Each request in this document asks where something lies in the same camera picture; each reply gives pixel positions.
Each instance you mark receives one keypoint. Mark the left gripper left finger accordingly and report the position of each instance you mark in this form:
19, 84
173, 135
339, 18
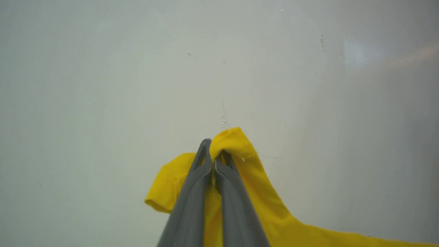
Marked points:
188, 219

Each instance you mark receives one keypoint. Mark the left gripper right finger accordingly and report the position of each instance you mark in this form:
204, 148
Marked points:
240, 219

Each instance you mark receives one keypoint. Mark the yellow printed T-shirt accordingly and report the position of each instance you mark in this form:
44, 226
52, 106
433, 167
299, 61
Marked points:
260, 192

